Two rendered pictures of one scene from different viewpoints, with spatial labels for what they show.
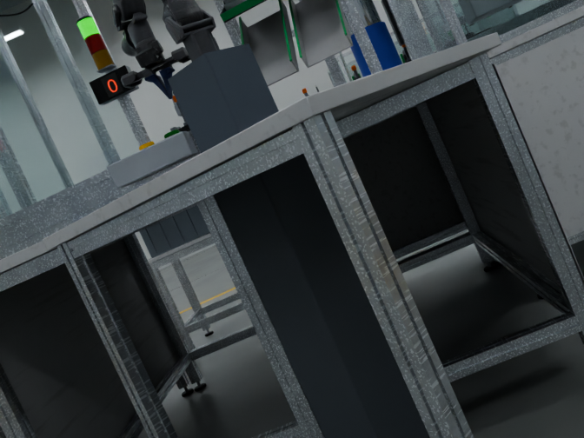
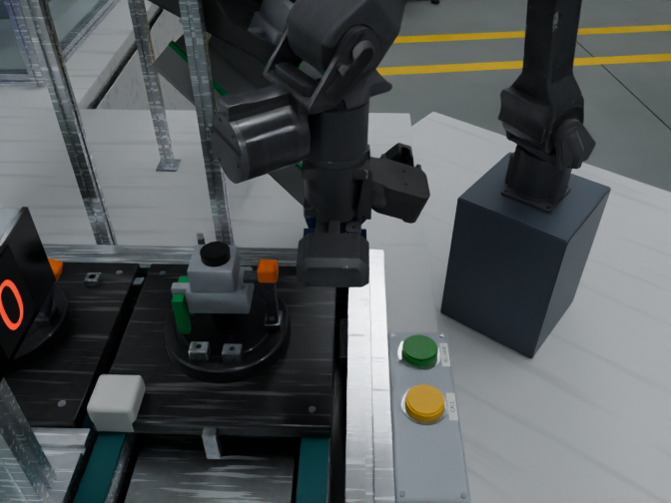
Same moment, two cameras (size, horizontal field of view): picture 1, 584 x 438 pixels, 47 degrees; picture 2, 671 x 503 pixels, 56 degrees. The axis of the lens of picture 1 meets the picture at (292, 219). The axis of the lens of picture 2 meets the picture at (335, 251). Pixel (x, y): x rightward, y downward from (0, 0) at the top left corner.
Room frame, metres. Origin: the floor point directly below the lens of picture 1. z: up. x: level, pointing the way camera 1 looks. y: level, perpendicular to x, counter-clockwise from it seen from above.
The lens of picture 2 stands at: (1.79, 0.64, 1.50)
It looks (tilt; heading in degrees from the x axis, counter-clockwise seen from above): 40 degrees down; 264
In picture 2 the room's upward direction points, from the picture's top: straight up
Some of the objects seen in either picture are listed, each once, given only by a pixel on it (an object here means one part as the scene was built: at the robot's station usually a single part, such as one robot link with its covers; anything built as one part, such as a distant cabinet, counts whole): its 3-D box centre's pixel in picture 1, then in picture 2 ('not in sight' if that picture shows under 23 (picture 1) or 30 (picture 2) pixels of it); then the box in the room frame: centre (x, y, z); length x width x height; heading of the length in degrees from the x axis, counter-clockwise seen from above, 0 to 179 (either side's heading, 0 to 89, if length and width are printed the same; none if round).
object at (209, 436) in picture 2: not in sight; (212, 443); (1.88, 0.27, 0.95); 0.01 x 0.01 x 0.04; 83
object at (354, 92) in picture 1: (262, 145); (474, 299); (1.52, -0.01, 0.84); 0.90 x 0.70 x 0.03; 46
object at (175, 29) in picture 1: (189, 24); (551, 129); (1.49, 0.03, 1.15); 0.09 x 0.07 x 0.06; 117
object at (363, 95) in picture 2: (139, 29); (335, 109); (1.74, 0.16, 1.25); 0.09 x 0.06 x 0.07; 27
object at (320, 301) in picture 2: not in sight; (230, 339); (1.86, 0.14, 0.96); 0.24 x 0.24 x 0.02; 83
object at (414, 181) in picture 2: (149, 53); (391, 180); (1.69, 0.16, 1.18); 0.07 x 0.07 x 0.06; 85
